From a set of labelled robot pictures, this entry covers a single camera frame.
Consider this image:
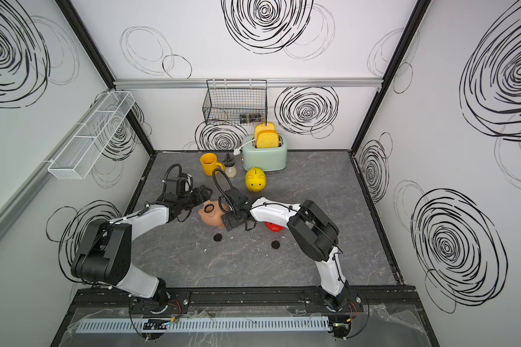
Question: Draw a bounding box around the pink piggy bank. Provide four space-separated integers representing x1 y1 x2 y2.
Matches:
198 200 226 229

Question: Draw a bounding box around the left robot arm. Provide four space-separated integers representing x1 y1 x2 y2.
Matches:
71 174 213 307

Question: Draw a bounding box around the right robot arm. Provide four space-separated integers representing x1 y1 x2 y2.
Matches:
218 187 348 312

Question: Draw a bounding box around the yellow piggy bank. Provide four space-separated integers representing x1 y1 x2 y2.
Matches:
245 167 266 192

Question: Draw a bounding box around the red piggy bank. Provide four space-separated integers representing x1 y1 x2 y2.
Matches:
264 222 286 233

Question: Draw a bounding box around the yellow ceramic mug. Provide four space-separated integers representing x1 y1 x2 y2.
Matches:
200 153 225 176

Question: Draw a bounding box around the glass sugar jar with spoon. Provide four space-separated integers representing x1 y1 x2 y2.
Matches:
222 153 237 178

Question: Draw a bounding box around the mint green toaster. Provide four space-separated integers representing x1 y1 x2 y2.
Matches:
241 135 288 172

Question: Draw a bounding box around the yellow toast slice front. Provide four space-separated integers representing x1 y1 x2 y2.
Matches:
255 130 279 148

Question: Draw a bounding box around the yellow toast slice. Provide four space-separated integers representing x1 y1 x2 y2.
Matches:
255 130 279 148
254 122 276 138

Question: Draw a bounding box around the dark item in basket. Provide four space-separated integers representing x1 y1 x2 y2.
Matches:
239 114 263 125

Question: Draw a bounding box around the yellow toast slice rear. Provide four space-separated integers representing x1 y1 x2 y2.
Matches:
254 122 276 138

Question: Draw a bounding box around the black corner frame post left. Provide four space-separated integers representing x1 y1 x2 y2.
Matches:
55 0 156 157

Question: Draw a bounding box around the black corner frame post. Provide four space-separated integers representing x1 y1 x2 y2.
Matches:
55 0 156 157
351 0 431 155

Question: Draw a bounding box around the black wire basket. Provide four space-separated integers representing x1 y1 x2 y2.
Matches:
202 79 268 126

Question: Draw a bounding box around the white wire shelf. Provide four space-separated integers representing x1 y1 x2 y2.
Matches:
48 91 135 180

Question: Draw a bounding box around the white slotted cable duct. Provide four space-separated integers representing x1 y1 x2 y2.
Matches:
75 317 331 334

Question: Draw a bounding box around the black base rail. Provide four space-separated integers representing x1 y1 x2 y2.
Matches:
71 285 419 309

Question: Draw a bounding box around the black corner frame post right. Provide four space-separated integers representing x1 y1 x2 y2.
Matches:
351 0 431 155

